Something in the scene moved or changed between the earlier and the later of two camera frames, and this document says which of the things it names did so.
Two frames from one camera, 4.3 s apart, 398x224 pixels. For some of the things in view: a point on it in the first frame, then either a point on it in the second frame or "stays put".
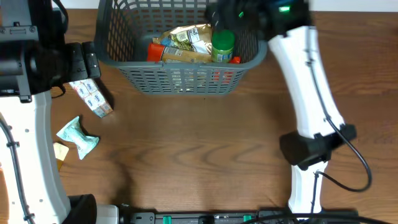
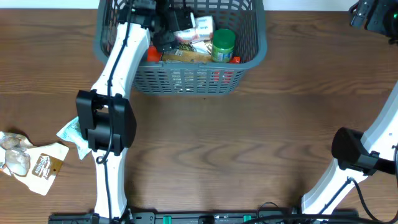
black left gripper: (88, 61) → (163, 39)
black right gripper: (229, 6) → (376, 20)
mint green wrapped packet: (74, 132) stays put
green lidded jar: (222, 45) stays put
